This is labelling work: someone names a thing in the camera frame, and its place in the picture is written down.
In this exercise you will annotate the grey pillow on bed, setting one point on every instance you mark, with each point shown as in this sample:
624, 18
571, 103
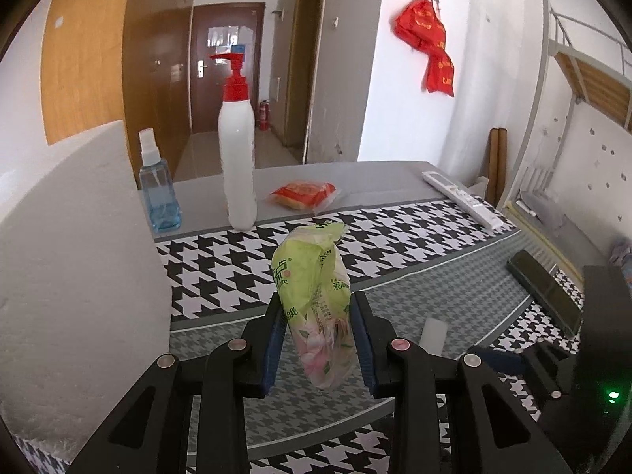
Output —
547, 210

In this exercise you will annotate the blue spray bottle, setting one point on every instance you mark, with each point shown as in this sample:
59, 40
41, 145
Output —
156, 185

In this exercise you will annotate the red snack packet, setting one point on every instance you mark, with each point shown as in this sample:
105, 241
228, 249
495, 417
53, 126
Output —
309, 196

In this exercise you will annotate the wooden wardrobe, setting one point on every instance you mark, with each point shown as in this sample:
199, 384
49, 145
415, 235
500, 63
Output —
118, 60

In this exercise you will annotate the white metal bunk bed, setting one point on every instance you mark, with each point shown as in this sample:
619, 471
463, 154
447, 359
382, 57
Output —
577, 144

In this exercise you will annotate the green tissue pack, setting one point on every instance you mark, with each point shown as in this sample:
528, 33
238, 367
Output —
314, 289

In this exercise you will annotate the black smartphone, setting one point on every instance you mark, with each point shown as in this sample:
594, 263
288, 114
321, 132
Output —
546, 292

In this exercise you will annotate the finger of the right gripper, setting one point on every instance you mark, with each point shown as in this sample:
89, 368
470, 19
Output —
500, 361

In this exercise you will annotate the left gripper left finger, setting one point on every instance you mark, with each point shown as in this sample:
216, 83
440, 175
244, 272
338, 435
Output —
147, 432

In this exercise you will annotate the wooden boards against wall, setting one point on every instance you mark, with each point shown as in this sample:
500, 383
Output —
496, 164

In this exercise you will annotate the white styrofoam box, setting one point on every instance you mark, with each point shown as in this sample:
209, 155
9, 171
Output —
85, 300

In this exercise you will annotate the red fire extinguisher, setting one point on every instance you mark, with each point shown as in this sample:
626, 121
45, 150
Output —
264, 115

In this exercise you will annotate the red hanging bags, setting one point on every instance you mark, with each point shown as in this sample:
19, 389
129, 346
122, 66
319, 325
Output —
420, 27

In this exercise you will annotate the brown entrance door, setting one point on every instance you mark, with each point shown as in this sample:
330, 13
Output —
218, 30

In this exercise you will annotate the houndstooth table cloth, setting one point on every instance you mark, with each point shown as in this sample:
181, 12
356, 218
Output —
415, 254

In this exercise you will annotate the white red pump bottle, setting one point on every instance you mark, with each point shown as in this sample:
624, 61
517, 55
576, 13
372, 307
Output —
236, 134

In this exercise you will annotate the white remote control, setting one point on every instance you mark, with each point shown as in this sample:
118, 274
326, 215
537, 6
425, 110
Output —
464, 200

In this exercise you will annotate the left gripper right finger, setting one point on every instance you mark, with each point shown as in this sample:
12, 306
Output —
450, 415

